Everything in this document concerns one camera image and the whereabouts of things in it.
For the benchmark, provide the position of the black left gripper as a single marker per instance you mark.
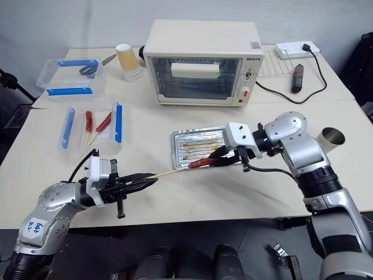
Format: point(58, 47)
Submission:
point(112, 191)

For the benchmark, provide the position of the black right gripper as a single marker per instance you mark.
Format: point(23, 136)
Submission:
point(233, 154)

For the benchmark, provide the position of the red sausage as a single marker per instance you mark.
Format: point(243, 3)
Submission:
point(104, 122)
point(89, 121)
point(201, 162)

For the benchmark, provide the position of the wooden skewer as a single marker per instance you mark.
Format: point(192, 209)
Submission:
point(87, 137)
point(92, 138)
point(172, 172)

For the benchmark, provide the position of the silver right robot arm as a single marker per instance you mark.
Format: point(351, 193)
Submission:
point(309, 163)

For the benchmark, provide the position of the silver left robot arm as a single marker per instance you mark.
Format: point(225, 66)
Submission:
point(49, 213)

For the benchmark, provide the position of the foil-lined metal tray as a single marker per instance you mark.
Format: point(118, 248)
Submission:
point(192, 143)

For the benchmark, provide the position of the white cup with metal lining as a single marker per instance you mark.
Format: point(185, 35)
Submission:
point(330, 138)

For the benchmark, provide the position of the brown paper cup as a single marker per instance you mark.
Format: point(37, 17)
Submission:
point(126, 56)

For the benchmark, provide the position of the clear box with blue clips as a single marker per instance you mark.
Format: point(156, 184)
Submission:
point(55, 77)
point(107, 140)

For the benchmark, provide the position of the dark rounded shape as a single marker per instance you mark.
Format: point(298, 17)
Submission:
point(154, 264)
point(228, 262)

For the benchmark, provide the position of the stack of white cups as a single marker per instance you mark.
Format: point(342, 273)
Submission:
point(133, 75)

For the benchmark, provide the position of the dark red bottle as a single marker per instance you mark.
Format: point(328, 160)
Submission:
point(297, 77)

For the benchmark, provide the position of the cream toaster oven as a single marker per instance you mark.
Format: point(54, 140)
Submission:
point(201, 46)

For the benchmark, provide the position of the dark blue scissors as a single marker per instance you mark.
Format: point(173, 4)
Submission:
point(87, 70)

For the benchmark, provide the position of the grey knife blade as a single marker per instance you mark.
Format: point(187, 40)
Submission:
point(109, 59)

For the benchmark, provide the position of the white power strip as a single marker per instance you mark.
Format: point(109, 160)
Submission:
point(291, 49)

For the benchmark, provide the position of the black chair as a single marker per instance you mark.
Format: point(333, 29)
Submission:
point(360, 73)

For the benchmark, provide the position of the black tripod stand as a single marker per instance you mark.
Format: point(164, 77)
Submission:
point(11, 83)

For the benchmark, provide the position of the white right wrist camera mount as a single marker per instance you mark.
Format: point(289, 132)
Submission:
point(237, 137)

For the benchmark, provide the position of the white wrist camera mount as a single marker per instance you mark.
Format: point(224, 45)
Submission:
point(237, 137)
point(94, 169)

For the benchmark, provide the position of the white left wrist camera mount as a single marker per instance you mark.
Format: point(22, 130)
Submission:
point(94, 169)

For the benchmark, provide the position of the metal clamp bracket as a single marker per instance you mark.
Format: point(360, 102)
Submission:
point(287, 258)

